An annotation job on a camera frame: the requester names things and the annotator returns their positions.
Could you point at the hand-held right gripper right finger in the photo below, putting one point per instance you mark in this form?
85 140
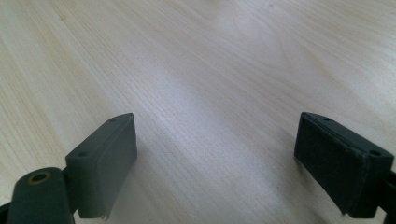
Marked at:
339 165

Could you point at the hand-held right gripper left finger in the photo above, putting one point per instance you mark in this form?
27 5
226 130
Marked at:
99 165

